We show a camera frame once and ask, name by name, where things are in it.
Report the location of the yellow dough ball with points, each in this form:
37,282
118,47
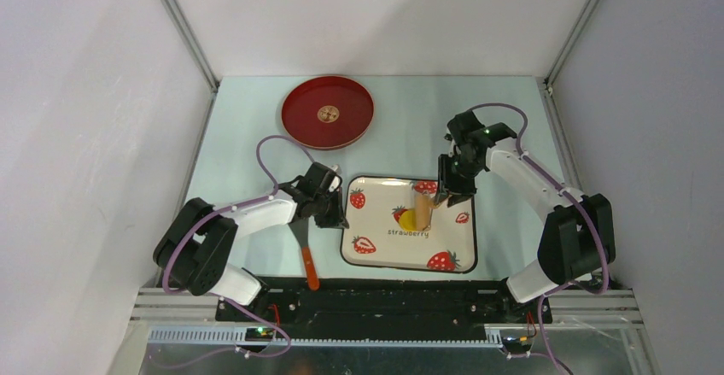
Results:
408,220

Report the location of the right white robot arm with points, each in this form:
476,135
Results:
578,231

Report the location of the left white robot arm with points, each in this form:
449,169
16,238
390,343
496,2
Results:
194,252

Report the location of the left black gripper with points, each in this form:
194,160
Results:
336,219

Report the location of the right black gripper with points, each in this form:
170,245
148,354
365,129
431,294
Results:
459,192

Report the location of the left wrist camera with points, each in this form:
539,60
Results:
331,179

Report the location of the white strawberry print tray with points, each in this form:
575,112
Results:
375,239

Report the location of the orange handled metal scraper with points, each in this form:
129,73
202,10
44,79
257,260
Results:
300,230

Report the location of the round red lacquer tray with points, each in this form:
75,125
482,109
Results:
327,112

